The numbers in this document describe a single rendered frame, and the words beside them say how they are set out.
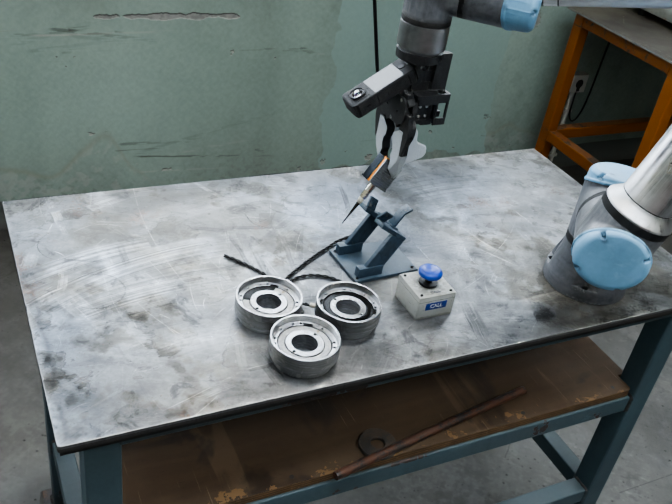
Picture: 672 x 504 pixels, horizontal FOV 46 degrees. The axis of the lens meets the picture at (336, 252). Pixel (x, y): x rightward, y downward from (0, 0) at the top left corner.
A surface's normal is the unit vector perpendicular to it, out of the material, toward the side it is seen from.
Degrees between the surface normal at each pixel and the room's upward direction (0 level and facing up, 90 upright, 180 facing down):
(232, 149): 90
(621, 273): 97
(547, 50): 90
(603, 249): 97
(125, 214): 0
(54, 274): 0
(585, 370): 0
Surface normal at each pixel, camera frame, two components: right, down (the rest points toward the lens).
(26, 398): 0.14, -0.82
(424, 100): 0.46, 0.54
